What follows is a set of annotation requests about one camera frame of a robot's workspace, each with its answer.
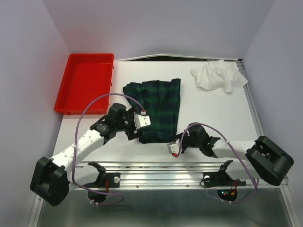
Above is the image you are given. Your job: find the green plaid skirt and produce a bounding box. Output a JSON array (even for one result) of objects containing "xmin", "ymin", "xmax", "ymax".
[{"xmin": 123, "ymin": 79, "xmax": 181, "ymax": 144}]

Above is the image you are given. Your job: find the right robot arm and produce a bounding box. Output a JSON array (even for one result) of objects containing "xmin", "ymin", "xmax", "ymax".
[{"xmin": 168, "ymin": 123, "xmax": 294, "ymax": 188}]

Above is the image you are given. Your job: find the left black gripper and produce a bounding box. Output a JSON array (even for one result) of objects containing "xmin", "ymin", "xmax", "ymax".
[{"xmin": 116, "ymin": 107, "xmax": 144, "ymax": 140}]

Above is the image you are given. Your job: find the red plastic tray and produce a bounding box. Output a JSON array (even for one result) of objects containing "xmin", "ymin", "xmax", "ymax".
[{"xmin": 54, "ymin": 53, "xmax": 114, "ymax": 115}]

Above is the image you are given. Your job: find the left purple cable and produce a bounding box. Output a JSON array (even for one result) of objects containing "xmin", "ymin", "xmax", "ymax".
[{"xmin": 72, "ymin": 93, "xmax": 124, "ymax": 206}]

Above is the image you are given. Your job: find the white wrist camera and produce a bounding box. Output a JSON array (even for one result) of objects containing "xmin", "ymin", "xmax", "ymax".
[
  {"xmin": 134, "ymin": 114, "xmax": 151, "ymax": 130},
  {"xmin": 167, "ymin": 139, "xmax": 182, "ymax": 157}
]

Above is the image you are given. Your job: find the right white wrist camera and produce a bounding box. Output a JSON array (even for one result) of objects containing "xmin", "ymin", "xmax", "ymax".
[{"xmin": 167, "ymin": 139, "xmax": 182, "ymax": 157}]

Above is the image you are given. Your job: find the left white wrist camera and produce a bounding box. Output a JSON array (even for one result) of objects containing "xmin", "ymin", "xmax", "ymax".
[{"xmin": 134, "ymin": 114, "xmax": 151, "ymax": 130}]

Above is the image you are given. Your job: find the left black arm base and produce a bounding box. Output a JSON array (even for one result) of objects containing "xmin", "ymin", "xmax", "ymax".
[{"xmin": 75, "ymin": 162, "xmax": 121, "ymax": 205}]

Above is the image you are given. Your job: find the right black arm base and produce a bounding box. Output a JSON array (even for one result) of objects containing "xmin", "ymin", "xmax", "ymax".
[{"xmin": 200, "ymin": 160, "xmax": 247, "ymax": 203}]

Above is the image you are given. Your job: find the aluminium rail frame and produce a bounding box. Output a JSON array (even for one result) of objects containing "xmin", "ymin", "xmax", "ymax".
[{"xmin": 29, "ymin": 57, "xmax": 298, "ymax": 227}]

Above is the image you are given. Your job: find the white folded skirt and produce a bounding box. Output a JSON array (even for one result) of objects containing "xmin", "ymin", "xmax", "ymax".
[{"xmin": 190, "ymin": 60, "xmax": 248, "ymax": 93}]

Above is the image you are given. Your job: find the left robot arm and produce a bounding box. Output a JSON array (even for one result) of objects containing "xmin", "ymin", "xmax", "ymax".
[{"xmin": 30, "ymin": 103, "xmax": 151, "ymax": 206}]

